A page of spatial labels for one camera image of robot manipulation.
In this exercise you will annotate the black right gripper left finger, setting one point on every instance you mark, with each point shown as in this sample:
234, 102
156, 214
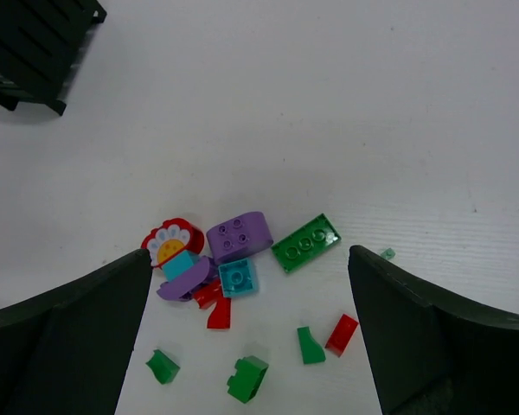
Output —
67, 350

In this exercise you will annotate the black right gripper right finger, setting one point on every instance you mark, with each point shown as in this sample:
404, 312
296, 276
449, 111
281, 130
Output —
432, 351

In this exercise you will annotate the purple curved lego brick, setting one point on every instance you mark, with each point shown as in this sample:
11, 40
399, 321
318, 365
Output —
182, 287

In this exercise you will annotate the red flower lego brick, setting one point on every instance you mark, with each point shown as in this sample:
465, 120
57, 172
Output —
171, 238

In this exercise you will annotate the purple round lego brick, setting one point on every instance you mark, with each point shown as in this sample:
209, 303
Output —
239, 237

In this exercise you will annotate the red small lego brick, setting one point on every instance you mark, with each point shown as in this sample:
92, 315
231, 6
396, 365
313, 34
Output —
341, 335

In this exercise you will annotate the green small lego left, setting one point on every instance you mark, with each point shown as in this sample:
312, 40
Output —
163, 367

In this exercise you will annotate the tiny green lego stud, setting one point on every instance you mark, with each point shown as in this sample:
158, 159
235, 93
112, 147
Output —
388, 254

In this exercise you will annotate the green slope lego piece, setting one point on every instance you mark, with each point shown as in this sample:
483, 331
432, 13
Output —
311, 350

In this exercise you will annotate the red arch lego piece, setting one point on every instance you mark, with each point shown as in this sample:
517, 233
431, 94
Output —
208, 294

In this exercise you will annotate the red slope lego piece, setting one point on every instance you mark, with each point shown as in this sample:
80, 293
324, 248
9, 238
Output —
220, 317

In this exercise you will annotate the green flat lego plate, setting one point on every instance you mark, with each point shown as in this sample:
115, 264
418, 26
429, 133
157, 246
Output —
306, 244

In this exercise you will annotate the green stepped lego brick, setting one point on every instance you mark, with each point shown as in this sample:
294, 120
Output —
249, 374

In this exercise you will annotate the teal square lego brick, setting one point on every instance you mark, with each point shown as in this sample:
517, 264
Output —
238, 278

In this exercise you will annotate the black slatted container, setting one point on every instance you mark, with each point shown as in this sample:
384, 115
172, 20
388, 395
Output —
39, 43

